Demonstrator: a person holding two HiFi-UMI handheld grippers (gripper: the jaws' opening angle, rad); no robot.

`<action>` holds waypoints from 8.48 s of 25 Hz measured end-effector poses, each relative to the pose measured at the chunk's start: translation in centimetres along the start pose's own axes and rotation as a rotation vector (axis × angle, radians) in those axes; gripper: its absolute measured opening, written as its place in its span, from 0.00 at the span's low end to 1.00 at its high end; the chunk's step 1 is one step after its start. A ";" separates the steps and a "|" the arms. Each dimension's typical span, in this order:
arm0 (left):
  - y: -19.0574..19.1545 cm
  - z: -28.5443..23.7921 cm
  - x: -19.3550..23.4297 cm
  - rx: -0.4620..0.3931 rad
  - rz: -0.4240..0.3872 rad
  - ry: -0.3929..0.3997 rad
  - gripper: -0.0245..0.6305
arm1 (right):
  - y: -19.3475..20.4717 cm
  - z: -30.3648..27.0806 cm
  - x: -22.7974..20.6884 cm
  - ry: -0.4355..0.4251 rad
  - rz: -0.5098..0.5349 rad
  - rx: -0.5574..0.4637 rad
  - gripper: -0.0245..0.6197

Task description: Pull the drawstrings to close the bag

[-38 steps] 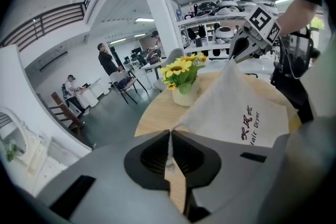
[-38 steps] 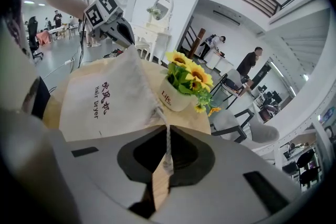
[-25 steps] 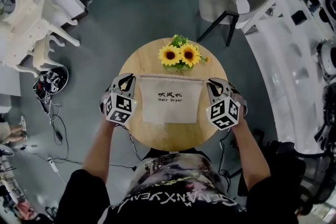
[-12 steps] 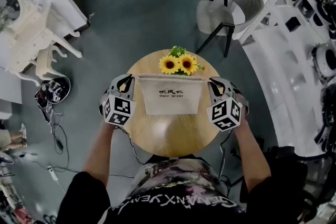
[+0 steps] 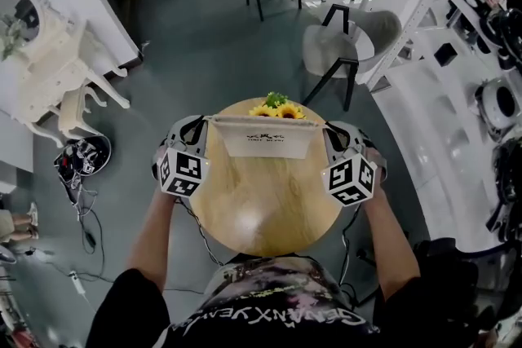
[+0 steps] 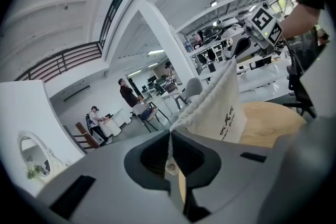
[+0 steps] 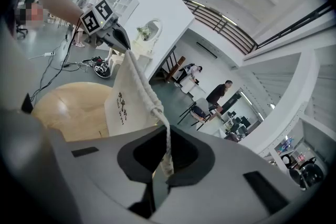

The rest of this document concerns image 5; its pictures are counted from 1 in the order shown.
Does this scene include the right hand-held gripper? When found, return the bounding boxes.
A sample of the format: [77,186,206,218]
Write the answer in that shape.
[321,120,388,208]

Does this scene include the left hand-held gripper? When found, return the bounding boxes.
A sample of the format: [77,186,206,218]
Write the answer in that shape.
[153,114,210,198]

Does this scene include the beige drawstring bag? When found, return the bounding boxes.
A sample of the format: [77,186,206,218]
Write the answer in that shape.
[202,113,330,160]

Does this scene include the person's left forearm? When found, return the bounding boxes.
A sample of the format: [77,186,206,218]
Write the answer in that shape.
[125,186,181,295]

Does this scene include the person's right forearm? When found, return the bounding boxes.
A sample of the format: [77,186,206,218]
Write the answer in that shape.
[360,177,422,301]

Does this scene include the artificial sunflower bouquet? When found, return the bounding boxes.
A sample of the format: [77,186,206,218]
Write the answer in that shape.
[249,91,307,121]

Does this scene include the grey chair with black legs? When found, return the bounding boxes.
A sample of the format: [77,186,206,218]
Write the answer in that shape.
[302,3,404,112]

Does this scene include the white ornate stool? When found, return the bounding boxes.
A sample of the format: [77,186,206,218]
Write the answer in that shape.
[56,84,108,140]

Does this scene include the black box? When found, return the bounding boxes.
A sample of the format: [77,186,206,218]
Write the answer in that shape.
[433,42,458,68]

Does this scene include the white ornate vanity dresser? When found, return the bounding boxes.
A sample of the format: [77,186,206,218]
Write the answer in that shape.
[0,0,131,148]

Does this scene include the white round appliance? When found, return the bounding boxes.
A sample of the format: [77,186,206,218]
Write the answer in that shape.
[474,76,522,142]

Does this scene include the white metal shelf rack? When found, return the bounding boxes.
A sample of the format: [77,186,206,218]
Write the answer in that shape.
[366,0,522,95]

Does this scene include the black printed t-shirt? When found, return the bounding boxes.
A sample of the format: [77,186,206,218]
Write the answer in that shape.
[84,253,436,348]

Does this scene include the white power strip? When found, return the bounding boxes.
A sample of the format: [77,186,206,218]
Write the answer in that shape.
[68,270,87,295]

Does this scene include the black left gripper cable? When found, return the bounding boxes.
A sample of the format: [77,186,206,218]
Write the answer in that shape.
[174,196,226,267]

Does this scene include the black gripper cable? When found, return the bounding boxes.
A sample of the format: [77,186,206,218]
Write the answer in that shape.
[174,196,226,267]
[338,205,378,309]

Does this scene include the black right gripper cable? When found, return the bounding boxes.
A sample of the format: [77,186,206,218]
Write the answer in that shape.
[338,205,378,309]

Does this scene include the black basket of cables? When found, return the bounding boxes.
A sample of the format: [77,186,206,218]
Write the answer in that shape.
[54,134,113,178]

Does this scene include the black floor cable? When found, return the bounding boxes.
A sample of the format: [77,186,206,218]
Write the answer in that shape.
[59,173,108,283]

